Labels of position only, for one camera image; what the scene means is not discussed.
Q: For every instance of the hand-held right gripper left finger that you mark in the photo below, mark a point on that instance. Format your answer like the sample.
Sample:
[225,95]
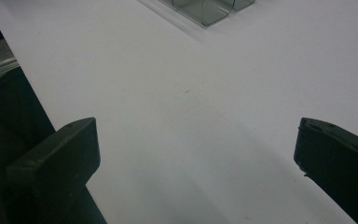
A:
[56,161]

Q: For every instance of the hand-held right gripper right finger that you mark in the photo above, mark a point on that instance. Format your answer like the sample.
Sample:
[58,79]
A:
[338,161]

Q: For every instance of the clear plastic compartment organizer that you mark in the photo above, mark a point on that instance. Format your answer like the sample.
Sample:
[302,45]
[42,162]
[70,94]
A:
[209,11]

